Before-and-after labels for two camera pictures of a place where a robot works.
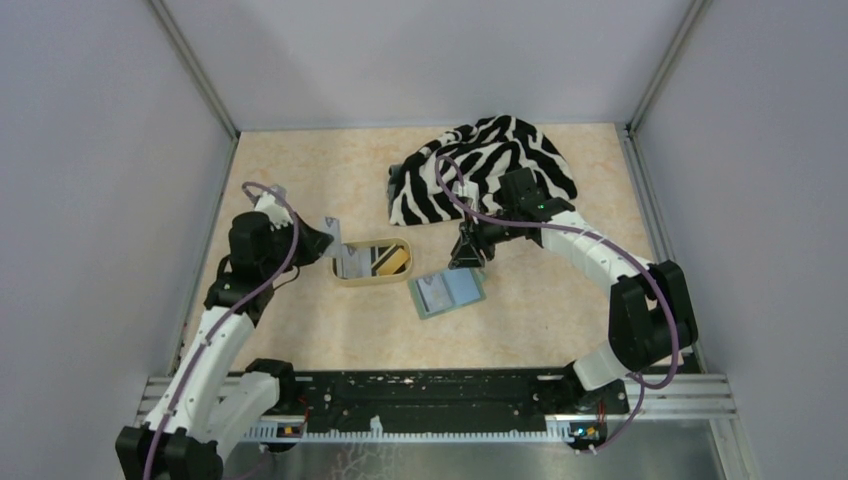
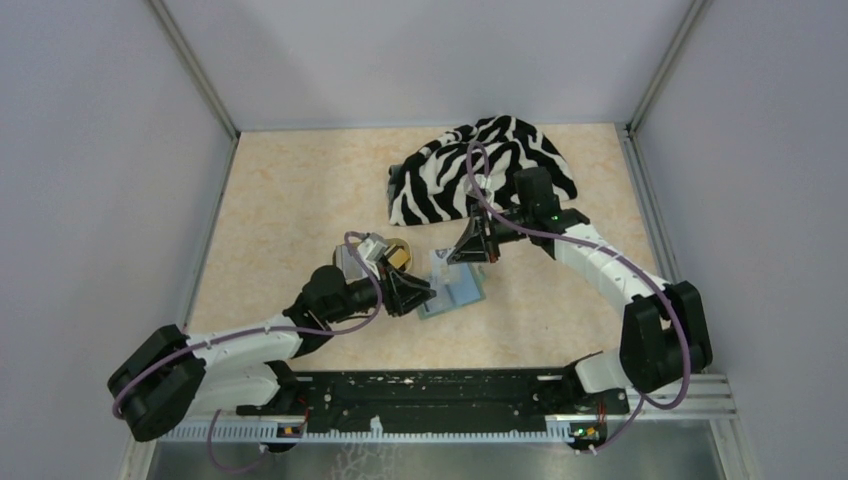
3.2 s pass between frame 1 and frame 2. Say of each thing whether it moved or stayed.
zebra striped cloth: stayed
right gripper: stayed
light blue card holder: stayed
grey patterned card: moved
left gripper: moved
